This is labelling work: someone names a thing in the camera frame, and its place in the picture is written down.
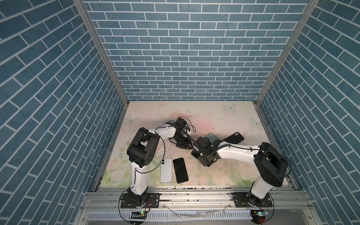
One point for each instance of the white phone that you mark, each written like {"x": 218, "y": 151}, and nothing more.
{"x": 166, "y": 171}

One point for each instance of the blue phone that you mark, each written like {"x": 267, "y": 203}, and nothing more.
{"x": 195, "y": 154}

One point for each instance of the white slotted cable duct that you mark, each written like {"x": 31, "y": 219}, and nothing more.
{"x": 160, "y": 216}

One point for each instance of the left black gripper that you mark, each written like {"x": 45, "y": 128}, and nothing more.
{"x": 186, "y": 144}

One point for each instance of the light teal case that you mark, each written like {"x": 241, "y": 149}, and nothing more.
{"x": 211, "y": 137}

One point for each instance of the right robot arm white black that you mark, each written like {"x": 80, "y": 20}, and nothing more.
{"x": 271, "y": 165}

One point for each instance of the black phone case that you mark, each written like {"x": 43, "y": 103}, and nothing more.
{"x": 235, "y": 138}

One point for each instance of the aluminium front rail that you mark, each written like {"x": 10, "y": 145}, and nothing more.
{"x": 203, "y": 198}

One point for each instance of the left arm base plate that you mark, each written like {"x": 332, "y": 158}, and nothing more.
{"x": 132, "y": 201}

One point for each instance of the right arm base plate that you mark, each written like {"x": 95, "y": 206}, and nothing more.
{"x": 243, "y": 200}

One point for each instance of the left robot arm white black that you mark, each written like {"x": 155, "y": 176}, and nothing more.
{"x": 142, "y": 149}

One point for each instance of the black phone screen up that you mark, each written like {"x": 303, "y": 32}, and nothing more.
{"x": 180, "y": 170}

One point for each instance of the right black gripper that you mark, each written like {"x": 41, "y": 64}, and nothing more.
{"x": 202, "y": 161}

